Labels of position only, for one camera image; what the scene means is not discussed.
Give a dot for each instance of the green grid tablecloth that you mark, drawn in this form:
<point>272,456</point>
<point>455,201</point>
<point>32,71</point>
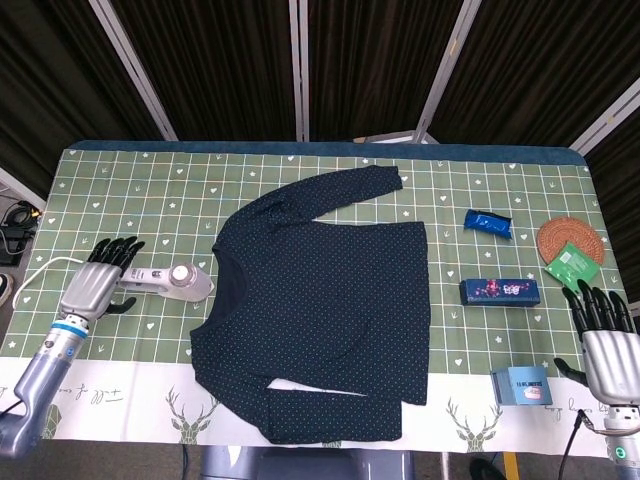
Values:
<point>150,200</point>

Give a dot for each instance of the round woven brown coaster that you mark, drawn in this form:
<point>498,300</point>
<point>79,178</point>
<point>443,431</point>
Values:
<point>560,237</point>

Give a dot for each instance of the white box behind table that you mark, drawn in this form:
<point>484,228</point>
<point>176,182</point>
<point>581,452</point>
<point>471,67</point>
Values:
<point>390,137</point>

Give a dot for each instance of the navy dotted long-sleeve shirt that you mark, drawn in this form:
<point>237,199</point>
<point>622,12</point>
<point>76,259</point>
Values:
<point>325,300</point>

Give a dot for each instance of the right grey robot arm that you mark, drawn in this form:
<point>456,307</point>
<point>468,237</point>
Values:
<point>622,440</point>

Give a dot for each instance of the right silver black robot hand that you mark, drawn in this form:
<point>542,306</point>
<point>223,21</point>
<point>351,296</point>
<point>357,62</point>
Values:
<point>612,360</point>

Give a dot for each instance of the black and white shoe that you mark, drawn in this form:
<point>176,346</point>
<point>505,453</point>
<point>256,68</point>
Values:
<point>4,287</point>

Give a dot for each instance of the dark brown pleated curtain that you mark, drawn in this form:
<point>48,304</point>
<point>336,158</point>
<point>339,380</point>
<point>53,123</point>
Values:
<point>225,60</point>

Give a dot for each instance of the blue snack packet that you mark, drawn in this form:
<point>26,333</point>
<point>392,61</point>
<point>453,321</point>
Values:
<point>487,223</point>

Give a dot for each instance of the white partition frame post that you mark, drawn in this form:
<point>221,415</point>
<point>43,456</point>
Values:
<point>299,70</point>
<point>607,120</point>
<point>132,67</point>
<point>447,70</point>

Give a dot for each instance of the light blue open carton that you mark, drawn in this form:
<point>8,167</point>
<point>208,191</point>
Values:
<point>525,387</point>

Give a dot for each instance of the white handheld garment steamer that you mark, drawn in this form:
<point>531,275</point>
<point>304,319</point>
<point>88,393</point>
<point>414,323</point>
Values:
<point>190,285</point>

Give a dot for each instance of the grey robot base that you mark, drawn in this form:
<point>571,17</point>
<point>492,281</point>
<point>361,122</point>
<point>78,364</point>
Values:
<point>300,466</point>

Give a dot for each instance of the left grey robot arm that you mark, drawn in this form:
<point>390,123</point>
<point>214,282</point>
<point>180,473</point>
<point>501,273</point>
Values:
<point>40,372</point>

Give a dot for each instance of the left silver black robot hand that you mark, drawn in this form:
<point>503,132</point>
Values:
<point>92,287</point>

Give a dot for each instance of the dark blue rectangular box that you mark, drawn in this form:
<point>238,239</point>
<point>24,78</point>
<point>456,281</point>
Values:
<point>500,292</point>

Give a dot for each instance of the white side frame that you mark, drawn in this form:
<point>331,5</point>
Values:
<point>20,186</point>

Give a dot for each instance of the green flat packet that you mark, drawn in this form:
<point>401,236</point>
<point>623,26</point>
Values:
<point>572,265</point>

